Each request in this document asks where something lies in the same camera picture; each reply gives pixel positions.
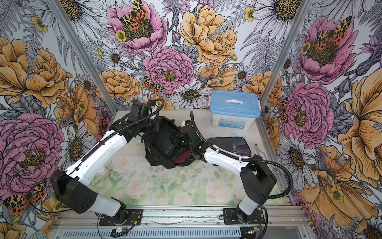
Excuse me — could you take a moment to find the red ping pong paddle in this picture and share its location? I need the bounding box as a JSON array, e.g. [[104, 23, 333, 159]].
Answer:
[[169, 150, 194, 166]]

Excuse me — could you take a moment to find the black canvas bag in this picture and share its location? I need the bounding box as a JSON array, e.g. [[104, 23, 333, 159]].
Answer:
[[142, 116, 185, 169]]

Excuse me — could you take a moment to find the black paddle case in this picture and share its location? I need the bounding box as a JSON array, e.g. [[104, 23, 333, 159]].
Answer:
[[207, 136, 252, 157]]

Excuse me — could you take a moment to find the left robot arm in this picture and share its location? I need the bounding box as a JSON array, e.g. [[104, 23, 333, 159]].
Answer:
[[50, 118, 161, 225]]

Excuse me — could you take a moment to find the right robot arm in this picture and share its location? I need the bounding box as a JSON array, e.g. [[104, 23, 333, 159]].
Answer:
[[175, 120, 277, 224]]

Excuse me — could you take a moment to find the blue lid storage box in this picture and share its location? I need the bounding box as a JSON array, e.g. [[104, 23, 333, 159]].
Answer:
[[209, 90, 261, 130]]

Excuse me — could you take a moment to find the small white pill bottle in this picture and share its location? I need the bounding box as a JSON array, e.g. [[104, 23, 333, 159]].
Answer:
[[97, 167, 111, 179]]

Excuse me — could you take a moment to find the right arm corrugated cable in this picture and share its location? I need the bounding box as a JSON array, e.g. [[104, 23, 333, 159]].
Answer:
[[189, 111, 294, 200]]

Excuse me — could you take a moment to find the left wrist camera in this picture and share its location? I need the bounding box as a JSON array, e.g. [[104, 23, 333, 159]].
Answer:
[[127, 102, 151, 123]]

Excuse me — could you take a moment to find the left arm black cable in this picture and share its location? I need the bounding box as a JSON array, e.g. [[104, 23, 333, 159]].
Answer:
[[26, 98, 166, 215]]

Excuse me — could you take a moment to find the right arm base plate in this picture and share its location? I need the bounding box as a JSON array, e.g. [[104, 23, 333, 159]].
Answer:
[[219, 208, 265, 225]]

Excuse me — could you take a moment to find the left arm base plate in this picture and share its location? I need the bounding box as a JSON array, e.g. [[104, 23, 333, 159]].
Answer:
[[99, 209, 143, 226]]

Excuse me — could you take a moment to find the aluminium front rail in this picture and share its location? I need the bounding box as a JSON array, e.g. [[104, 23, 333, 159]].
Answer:
[[53, 204, 308, 229]]

